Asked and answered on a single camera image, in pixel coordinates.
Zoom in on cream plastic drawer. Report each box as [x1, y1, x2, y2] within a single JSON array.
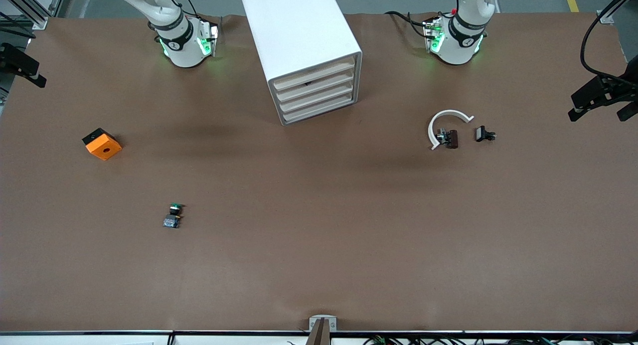
[[278, 80, 357, 113], [282, 91, 358, 125], [275, 68, 357, 103], [272, 57, 356, 92]]

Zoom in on white drawer cabinet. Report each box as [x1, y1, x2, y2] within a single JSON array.
[[241, 0, 363, 126]]

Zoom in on orange box with hole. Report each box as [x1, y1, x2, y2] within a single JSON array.
[[82, 128, 123, 161]]

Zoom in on brown table cover sheet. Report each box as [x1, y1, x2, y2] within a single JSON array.
[[0, 12, 638, 333]]

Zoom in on aluminium frame post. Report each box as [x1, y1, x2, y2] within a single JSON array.
[[0, 0, 50, 30], [597, 0, 638, 25]]

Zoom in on white curved plastic ring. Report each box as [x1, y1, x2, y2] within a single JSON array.
[[428, 110, 475, 151]]

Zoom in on black right arm base cable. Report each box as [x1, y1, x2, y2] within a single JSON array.
[[167, 0, 222, 41]]

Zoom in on black arm base cable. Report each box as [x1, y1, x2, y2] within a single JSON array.
[[385, 10, 430, 39], [167, 0, 222, 41]]

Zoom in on black left arm base cable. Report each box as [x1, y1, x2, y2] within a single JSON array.
[[385, 10, 430, 39]]

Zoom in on green push button switch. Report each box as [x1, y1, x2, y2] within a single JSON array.
[[163, 203, 184, 229]]

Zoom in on white table edge rail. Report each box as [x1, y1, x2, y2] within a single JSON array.
[[0, 330, 638, 345]]

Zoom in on cable bundle below table edge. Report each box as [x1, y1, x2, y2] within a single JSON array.
[[361, 335, 638, 345]]

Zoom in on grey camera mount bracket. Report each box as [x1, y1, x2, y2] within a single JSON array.
[[305, 315, 337, 345]]

